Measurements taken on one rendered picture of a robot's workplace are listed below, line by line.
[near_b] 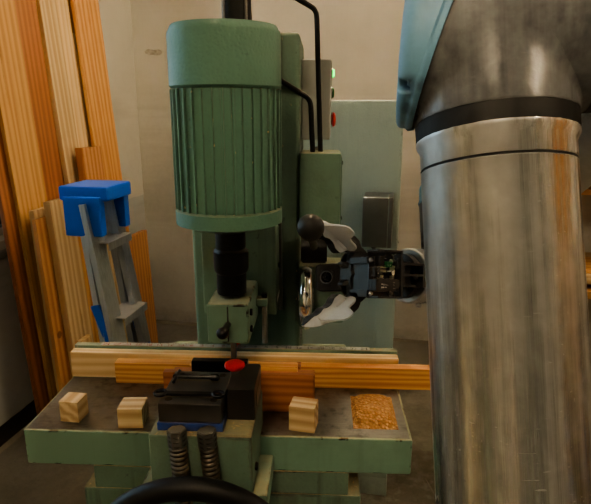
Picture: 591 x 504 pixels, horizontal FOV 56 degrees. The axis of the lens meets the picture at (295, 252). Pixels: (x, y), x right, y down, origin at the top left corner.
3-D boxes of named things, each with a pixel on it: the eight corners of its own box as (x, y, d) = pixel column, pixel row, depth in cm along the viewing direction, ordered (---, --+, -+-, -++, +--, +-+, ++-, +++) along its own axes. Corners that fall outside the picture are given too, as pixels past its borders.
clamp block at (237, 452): (149, 492, 76) (144, 434, 74) (174, 436, 89) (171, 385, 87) (255, 495, 75) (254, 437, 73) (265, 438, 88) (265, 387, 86)
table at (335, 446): (-10, 505, 78) (-16, 468, 76) (81, 396, 107) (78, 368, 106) (423, 520, 75) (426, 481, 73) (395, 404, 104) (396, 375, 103)
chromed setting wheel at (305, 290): (297, 339, 105) (297, 277, 101) (299, 315, 116) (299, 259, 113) (312, 339, 104) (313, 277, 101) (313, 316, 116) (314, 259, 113)
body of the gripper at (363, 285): (375, 246, 77) (430, 251, 85) (334, 248, 84) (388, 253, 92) (374, 300, 77) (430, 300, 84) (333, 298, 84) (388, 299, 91)
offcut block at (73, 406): (71, 411, 91) (68, 391, 90) (89, 412, 90) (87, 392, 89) (60, 421, 88) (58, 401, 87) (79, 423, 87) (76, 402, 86)
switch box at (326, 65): (301, 139, 115) (301, 58, 111) (303, 137, 125) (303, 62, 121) (330, 139, 115) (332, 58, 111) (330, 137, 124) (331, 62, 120)
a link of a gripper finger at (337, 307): (323, 326, 73) (364, 286, 78) (296, 323, 78) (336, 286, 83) (333, 345, 74) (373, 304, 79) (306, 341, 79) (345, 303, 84)
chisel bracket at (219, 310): (208, 351, 93) (206, 304, 91) (222, 320, 107) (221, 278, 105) (251, 352, 93) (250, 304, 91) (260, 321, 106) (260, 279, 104)
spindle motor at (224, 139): (163, 235, 84) (150, 17, 77) (190, 214, 101) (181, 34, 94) (278, 236, 84) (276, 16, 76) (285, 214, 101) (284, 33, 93)
